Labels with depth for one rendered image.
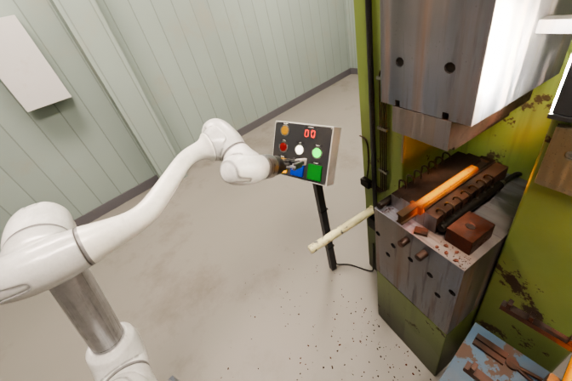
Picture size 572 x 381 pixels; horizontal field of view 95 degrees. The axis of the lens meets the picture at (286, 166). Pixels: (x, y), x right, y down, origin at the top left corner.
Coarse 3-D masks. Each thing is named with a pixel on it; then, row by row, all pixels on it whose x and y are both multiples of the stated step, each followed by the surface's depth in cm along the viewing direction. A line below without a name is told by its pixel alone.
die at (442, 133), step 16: (528, 96) 86; (400, 112) 84; (416, 112) 79; (496, 112) 80; (400, 128) 87; (416, 128) 81; (432, 128) 76; (448, 128) 72; (464, 128) 75; (480, 128) 79; (432, 144) 78; (448, 144) 74
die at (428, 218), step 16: (448, 160) 116; (464, 160) 112; (432, 176) 108; (448, 176) 106; (480, 176) 102; (496, 176) 101; (400, 192) 106; (416, 192) 103; (448, 192) 98; (464, 192) 98; (480, 192) 100; (400, 208) 106; (432, 208) 95; (448, 208) 93; (432, 224) 94
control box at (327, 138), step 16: (304, 128) 126; (320, 128) 121; (336, 128) 120; (288, 144) 133; (304, 144) 127; (320, 144) 122; (336, 144) 123; (320, 160) 123; (336, 160) 126; (288, 176) 135; (304, 176) 129
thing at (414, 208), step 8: (472, 168) 104; (456, 176) 103; (464, 176) 102; (448, 184) 101; (456, 184) 101; (432, 192) 99; (440, 192) 98; (424, 200) 97; (432, 200) 97; (408, 208) 94; (416, 208) 95; (400, 216) 92; (408, 216) 95; (400, 224) 94
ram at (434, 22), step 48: (384, 0) 72; (432, 0) 61; (480, 0) 53; (528, 0) 56; (384, 48) 79; (432, 48) 66; (480, 48) 57; (528, 48) 64; (384, 96) 87; (432, 96) 72; (480, 96) 62
